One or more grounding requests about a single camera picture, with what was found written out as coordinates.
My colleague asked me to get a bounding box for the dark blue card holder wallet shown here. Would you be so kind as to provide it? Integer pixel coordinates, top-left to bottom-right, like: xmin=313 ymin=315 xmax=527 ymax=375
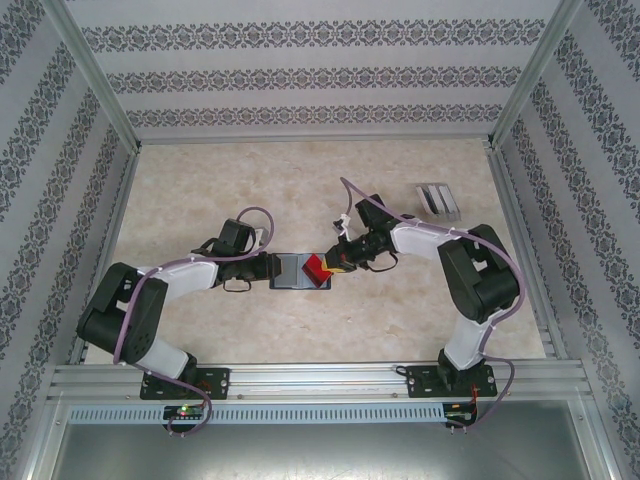
xmin=268 ymin=252 xmax=334 ymax=291

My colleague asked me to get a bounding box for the red credit card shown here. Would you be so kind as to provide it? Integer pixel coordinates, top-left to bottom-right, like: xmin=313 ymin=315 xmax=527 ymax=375
xmin=301 ymin=253 xmax=335 ymax=287

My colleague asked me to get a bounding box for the clear acrylic card stand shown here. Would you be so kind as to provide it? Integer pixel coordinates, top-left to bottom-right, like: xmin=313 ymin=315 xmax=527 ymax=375
xmin=414 ymin=182 xmax=464 ymax=221

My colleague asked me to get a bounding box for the circuit board with green light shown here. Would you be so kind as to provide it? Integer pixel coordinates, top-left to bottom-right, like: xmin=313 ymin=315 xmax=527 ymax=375
xmin=164 ymin=405 xmax=204 ymax=421

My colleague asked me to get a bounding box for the grey sheet metal tray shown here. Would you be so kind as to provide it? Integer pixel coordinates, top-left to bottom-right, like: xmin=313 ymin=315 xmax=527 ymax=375
xmin=49 ymin=422 xmax=601 ymax=480

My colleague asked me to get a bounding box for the aluminium mounting rail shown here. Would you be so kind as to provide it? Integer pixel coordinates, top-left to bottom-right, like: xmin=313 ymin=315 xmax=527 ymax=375
xmin=47 ymin=363 xmax=586 ymax=401

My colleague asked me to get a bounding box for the aluminium frame crossbar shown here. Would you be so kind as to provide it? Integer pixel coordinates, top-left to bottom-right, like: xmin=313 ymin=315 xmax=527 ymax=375
xmin=137 ymin=132 xmax=496 ymax=146

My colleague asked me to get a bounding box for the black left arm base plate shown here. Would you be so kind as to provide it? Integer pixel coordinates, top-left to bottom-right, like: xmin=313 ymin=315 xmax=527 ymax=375
xmin=139 ymin=367 xmax=231 ymax=401

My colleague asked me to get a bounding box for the aluminium frame side rail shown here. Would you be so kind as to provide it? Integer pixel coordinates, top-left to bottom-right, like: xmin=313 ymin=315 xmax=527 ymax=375
xmin=69 ymin=149 xmax=141 ymax=366
xmin=487 ymin=147 xmax=556 ymax=359

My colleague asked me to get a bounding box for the slotted grey cable duct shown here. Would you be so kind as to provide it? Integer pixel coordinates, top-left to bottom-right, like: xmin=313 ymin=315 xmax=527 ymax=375
xmin=66 ymin=403 xmax=446 ymax=425

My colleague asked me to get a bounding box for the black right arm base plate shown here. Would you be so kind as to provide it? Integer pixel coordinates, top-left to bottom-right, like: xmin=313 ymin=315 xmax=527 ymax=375
xmin=405 ymin=364 xmax=499 ymax=400

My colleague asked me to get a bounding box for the aluminium frame post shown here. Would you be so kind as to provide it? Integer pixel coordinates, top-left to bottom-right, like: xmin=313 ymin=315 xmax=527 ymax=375
xmin=42 ymin=0 xmax=144 ymax=151
xmin=487 ymin=0 xmax=584 ymax=149

